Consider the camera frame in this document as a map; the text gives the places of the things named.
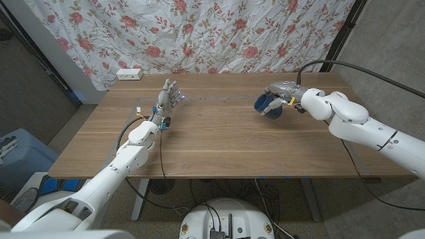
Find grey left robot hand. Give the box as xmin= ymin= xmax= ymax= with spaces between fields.
xmin=148 ymin=78 xmax=186 ymax=131

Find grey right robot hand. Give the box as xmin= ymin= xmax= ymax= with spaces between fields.
xmin=260 ymin=80 xmax=308 ymax=117

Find dark blue ceramic mug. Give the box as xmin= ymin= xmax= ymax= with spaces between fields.
xmin=254 ymin=92 xmax=284 ymax=120

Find white power strip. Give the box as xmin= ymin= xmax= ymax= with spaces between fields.
xmin=116 ymin=68 xmax=144 ymax=81

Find floral print backdrop cloth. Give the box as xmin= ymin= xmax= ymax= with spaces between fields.
xmin=23 ymin=0 xmax=356 ymax=92

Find black backdrop stand pole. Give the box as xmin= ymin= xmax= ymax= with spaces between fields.
xmin=319 ymin=0 xmax=368 ymax=73

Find black round floor object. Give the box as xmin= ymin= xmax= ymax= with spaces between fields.
xmin=148 ymin=179 xmax=176 ymax=196

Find white table leg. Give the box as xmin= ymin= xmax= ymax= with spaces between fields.
xmin=131 ymin=178 xmax=150 ymax=222

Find grey table leg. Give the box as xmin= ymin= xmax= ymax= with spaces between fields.
xmin=300 ymin=177 xmax=322 ymax=222

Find white robot torso base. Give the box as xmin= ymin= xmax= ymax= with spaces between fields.
xmin=178 ymin=198 xmax=276 ymax=239

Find white tray with blue pads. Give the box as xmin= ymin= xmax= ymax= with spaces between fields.
xmin=11 ymin=171 xmax=90 ymax=213

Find blue storage box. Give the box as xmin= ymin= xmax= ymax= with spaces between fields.
xmin=0 ymin=127 xmax=60 ymax=192

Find white plastic parts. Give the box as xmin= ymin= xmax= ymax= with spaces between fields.
xmin=0 ymin=135 xmax=19 ymax=166

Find grey oval shoe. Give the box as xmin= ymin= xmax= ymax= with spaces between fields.
xmin=12 ymin=187 xmax=40 ymax=213

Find brown blurry object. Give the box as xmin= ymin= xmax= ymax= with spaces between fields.
xmin=0 ymin=198 xmax=27 ymax=228

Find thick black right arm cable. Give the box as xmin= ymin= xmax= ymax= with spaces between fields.
xmin=296 ymin=59 xmax=425 ymax=100

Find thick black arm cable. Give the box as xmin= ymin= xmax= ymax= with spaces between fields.
xmin=296 ymin=59 xmax=425 ymax=100
xmin=116 ymin=116 xmax=190 ymax=213

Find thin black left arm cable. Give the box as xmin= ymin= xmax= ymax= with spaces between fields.
xmin=159 ymin=129 xmax=172 ymax=187

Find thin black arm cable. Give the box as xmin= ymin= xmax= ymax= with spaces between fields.
xmin=159 ymin=129 xmax=172 ymax=187
xmin=322 ymin=119 xmax=425 ymax=212

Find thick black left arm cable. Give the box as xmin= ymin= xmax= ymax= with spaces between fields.
xmin=116 ymin=116 xmax=190 ymax=213

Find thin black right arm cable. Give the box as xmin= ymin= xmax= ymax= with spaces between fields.
xmin=322 ymin=119 xmax=425 ymax=212

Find black floor cable tangle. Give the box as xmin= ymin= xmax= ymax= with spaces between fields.
xmin=189 ymin=179 xmax=283 ymax=230

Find white floor cable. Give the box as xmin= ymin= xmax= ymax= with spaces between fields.
xmin=253 ymin=178 xmax=296 ymax=239

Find black wall frame strip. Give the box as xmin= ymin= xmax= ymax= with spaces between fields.
xmin=0 ymin=5 xmax=83 ymax=108

